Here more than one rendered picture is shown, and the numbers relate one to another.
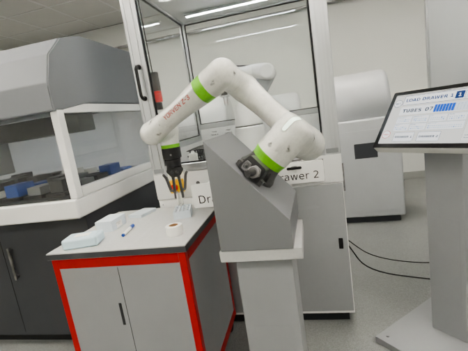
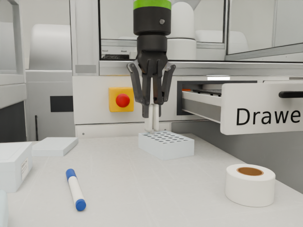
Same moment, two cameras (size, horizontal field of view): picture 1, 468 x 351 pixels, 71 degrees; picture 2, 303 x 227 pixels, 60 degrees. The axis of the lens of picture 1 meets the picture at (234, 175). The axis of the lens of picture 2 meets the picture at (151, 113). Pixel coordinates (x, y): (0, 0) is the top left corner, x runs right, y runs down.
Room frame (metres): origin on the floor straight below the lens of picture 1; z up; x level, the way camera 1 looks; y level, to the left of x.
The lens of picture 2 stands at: (1.05, 0.58, 0.94)
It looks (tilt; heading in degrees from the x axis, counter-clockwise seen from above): 8 degrees down; 334
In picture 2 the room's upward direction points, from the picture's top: straight up
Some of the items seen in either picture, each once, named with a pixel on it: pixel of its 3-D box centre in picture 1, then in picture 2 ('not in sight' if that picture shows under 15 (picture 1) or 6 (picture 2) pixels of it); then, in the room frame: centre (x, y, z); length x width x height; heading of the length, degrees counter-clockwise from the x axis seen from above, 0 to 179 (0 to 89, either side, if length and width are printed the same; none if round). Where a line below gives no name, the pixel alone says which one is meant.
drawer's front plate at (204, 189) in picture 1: (223, 193); (281, 107); (1.46, 0.06, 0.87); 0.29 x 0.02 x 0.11; 77
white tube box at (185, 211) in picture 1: (182, 211); (164, 143); (1.60, 0.28, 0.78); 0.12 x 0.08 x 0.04; 3
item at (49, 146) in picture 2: (142, 212); (54, 145); (1.74, 0.52, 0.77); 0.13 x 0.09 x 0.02; 154
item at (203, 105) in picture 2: not in sight; (232, 102); (1.66, 0.01, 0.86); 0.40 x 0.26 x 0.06; 167
